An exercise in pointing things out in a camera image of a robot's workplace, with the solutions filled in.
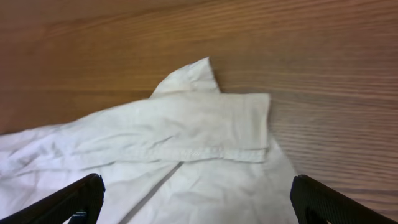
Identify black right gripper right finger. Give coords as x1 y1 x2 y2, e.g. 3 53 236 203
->
290 175 397 224

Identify beige cotton shorts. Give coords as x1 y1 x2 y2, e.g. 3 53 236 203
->
1 58 297 223

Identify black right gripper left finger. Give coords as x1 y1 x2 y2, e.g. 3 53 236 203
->
1 173 106 224

